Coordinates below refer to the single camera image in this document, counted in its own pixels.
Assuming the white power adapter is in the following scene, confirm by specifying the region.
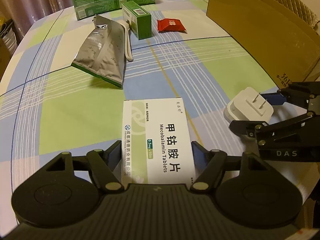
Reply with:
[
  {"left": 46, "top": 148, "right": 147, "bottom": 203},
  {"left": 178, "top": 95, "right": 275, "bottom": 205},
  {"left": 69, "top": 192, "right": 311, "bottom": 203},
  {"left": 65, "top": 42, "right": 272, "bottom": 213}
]
[{"left": 223, "top": 87, "right": 274, "bottom": 123}]

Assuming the white green medicine box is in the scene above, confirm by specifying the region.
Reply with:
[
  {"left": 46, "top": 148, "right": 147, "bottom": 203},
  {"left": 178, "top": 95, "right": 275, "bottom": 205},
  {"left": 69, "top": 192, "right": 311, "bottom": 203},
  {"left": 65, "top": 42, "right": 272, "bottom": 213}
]
[{"left": 121, "top": 98, "right": 196, "bottom": 187}]

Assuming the silver foil pouch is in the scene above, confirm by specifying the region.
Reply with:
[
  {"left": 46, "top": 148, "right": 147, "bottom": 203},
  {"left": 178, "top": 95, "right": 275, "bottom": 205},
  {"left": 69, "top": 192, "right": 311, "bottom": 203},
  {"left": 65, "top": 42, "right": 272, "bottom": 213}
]
[{"left": 71, "top": 15, "right": 125, "bottom": 89}]

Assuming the small green box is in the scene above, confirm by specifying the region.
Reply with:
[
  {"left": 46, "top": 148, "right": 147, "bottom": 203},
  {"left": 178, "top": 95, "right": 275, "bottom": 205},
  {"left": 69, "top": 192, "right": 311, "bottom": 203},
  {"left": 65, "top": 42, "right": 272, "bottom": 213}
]
[{"left": 121, "top": 1, "right": 152, "bottom": 40}]

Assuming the cardboard box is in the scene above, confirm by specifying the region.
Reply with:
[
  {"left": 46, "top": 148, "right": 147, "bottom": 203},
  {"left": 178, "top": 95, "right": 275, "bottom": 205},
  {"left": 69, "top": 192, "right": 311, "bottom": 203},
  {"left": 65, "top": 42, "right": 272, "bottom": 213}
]
[{"left": 207, "top": 0, "right": 319, "bottom": 88}]

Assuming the plaid tablecloth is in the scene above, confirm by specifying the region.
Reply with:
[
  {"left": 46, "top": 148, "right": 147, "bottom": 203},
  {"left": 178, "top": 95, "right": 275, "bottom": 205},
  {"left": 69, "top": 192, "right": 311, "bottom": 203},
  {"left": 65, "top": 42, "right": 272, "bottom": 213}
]
[{"left": 0, "top": 0, "right": 311, "bottom": 230}]

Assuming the red snack packet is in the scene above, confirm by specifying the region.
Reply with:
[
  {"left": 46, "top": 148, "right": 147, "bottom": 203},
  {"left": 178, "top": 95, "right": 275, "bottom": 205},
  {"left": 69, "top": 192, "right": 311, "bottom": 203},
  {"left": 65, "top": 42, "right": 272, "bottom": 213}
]
[{"left": 157, "top": 18, "right": 187, "bottom": 33}]

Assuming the white plastic spoon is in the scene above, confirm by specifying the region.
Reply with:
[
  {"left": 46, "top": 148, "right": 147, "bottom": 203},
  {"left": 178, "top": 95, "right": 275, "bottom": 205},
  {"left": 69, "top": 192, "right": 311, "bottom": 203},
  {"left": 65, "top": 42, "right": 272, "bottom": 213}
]
[{"left": 117, "top": 20, "right": 133, "bottom": 62}]

